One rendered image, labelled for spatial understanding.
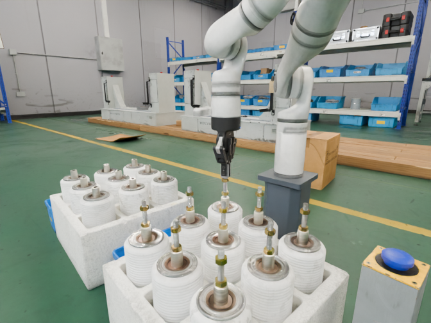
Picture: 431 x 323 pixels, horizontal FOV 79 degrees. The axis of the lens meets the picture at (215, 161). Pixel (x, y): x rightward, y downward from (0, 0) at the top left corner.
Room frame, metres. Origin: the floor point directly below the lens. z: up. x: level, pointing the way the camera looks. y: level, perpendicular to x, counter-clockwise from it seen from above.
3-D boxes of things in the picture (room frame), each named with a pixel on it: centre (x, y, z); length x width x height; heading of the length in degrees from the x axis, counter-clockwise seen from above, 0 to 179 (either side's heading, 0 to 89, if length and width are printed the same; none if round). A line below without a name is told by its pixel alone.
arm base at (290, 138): (0.81, -0.24, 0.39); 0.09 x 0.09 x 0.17; 49
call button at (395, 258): (0.33, -0.27, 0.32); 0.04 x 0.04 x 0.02
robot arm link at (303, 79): (0.81, -0.24, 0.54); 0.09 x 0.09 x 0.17; 88
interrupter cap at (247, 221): (0.58, -0.10, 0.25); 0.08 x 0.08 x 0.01
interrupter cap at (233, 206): (0.66, -0.03, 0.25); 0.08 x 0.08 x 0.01
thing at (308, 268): (0.49, -0.18, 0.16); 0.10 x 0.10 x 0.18
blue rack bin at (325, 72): (4.93, -2.12, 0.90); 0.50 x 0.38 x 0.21; 139
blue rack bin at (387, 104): (4.35, -2.79, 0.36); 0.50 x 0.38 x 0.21; 139
